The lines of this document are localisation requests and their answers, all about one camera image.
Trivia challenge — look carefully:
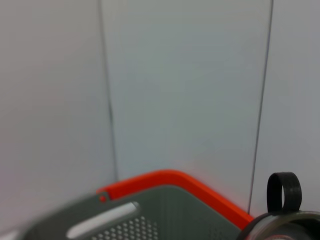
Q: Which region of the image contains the glass teacup with black sleeve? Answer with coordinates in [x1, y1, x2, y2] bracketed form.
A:
[236, 171, 320, 240]

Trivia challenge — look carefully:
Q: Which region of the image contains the grey-green perforated storage bin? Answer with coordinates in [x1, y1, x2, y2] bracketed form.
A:
[9, 186, 253, 240]

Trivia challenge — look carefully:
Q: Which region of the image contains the orange bin handle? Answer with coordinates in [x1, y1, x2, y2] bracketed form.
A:
[96, 169, 255, 231]

